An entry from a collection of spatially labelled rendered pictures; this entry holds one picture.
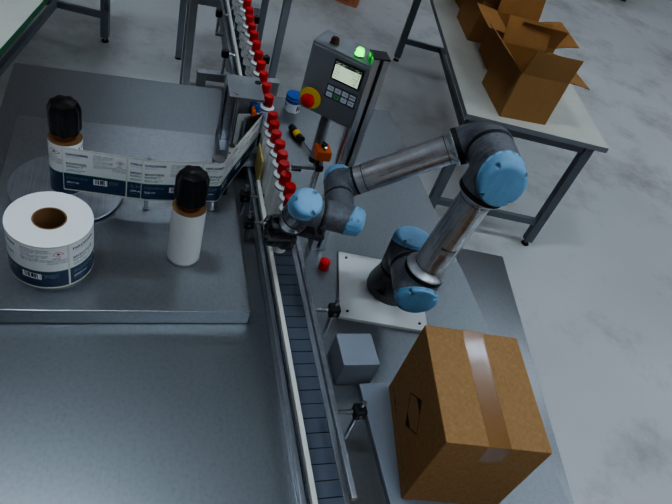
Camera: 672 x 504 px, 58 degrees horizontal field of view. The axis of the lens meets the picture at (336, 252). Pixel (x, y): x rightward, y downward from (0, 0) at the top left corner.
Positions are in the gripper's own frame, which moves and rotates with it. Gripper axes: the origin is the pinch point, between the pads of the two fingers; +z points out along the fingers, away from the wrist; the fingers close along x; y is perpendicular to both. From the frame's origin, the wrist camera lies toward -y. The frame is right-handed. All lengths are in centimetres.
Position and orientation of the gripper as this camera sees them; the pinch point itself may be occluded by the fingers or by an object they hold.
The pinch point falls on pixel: (281, 242)
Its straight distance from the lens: 174.8
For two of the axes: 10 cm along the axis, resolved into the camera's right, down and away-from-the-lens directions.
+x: 0.6, 9.6, -2.6
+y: -9.5, -0.3, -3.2
